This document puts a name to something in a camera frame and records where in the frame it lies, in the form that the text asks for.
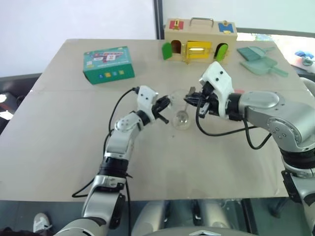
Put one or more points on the green cardboard game box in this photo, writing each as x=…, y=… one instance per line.
x=108, y=71

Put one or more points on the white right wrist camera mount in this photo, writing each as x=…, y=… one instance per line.
x=217, y=76

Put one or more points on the white sneaker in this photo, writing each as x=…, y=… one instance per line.
x=41, y=222

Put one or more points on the small red object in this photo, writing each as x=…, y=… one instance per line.
x=238, y=91

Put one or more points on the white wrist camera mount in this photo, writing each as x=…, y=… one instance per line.
x=145, y=98
x=217, y=76

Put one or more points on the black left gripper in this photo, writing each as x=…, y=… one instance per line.
x=158, y=107

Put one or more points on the wooden lock box toy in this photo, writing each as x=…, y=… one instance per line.
x=197, y=32

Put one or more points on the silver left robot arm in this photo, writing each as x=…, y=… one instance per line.
x=118, y=147

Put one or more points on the silver robot torso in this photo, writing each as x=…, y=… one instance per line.
x=197, y=221

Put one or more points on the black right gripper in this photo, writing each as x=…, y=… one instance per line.
x=209, y=102

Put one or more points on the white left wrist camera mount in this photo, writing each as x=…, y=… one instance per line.
x=145, y=98

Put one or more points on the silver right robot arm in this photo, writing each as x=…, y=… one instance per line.
x=265, y=103

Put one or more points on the black window frame post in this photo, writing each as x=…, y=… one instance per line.
x=158, y=19

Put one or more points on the blue cloth item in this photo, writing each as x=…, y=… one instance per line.
x=302, y=53

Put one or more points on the clear glass mug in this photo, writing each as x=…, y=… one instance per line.
x=183, y=124

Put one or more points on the light green plastic dustpan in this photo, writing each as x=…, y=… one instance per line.
x=258, y=66

